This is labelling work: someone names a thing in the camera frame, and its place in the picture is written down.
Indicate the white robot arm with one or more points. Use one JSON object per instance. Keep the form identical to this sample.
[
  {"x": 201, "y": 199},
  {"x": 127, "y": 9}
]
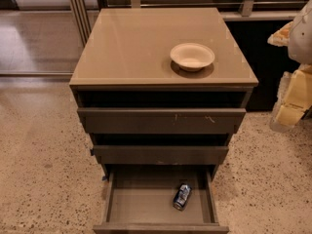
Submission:
[{"x": 300, "y": 45}]

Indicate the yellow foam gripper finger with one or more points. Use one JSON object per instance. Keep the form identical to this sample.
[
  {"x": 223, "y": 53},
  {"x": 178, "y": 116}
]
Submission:
[
  {"x": 281, "y": 37},
  {"x": 294, "y": 99}
]

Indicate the grey middle drawer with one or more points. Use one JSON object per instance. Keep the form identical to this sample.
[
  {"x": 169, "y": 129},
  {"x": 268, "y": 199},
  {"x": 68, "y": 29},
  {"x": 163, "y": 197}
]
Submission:
[{"x": 161, "y": 155}]

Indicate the grey top drawer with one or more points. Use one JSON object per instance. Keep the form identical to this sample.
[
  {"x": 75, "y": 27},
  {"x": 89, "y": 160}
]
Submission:
[{"x": 170, "y": 121}]

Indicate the white paper bowl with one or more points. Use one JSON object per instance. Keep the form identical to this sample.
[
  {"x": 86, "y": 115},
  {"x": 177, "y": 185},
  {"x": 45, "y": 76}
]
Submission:
[{"x": 192, "y": 56}]

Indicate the grey drawer cabinet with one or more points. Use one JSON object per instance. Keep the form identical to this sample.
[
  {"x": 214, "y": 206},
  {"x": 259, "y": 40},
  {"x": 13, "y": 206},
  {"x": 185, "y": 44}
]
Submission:
[{"x": 126, "y": 64}]

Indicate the blue pepsi can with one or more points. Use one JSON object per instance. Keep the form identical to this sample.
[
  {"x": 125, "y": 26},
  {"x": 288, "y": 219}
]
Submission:
[{"x": 182, "y": 196}]

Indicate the metal railing frame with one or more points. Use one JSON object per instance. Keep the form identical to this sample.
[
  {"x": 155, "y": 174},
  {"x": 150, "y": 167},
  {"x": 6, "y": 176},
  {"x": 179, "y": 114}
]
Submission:
[{"x": 246, "y": 9}]

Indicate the grey open bottom drawer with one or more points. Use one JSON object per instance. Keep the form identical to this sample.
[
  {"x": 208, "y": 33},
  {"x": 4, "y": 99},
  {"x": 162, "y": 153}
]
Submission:
[{"x": 139, "y": 200}]

